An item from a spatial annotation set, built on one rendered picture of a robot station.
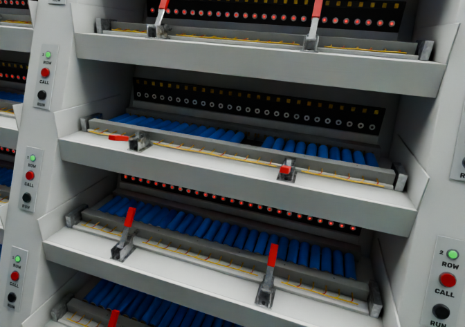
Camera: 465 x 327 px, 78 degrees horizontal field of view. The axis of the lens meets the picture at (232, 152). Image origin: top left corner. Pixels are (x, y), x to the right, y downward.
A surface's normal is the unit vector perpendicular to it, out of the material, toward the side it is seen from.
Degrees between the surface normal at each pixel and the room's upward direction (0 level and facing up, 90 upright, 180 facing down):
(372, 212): 111
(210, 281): 21
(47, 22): 90
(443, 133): 90
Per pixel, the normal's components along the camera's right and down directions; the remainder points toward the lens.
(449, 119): -0.25, -0.01
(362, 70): -0.30, 0.35
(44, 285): 0.95, 0.18
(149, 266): 0.07, -0.92
